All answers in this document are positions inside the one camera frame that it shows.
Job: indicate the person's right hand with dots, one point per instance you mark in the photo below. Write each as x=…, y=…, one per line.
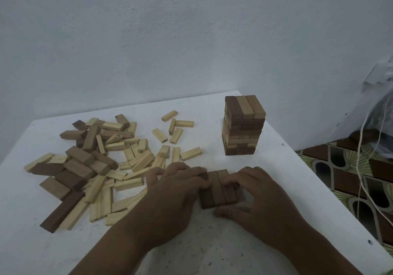
x=264, y=201

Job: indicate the person's left hand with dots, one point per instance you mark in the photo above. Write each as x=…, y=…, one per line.
x=172, y=204

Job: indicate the person's right thumb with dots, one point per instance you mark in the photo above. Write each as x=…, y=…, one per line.
x=228, y=213

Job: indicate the person's left little finger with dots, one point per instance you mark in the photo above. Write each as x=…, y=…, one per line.
x=152, y=175

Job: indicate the person's left thumb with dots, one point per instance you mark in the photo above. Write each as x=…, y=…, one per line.
x=203, y=187

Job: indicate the dark brown wooden block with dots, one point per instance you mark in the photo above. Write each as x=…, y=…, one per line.
x=207, y=198

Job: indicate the person's right forearm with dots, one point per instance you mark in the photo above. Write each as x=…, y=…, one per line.
x=322, y=250

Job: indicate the person's left forearm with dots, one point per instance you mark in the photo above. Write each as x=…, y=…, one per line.
x=116, y=250

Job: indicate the pile of loose wooden blocks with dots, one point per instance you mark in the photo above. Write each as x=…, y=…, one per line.
x=92, y=167

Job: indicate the tower of stacked wooden blocks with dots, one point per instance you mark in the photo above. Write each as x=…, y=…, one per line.
x=242, y=127

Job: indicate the patterned floor mat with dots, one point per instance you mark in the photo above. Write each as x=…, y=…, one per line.
x=347, y=179

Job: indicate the clear plastic bag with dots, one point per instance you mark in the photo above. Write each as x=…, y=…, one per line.
x=380, y=99

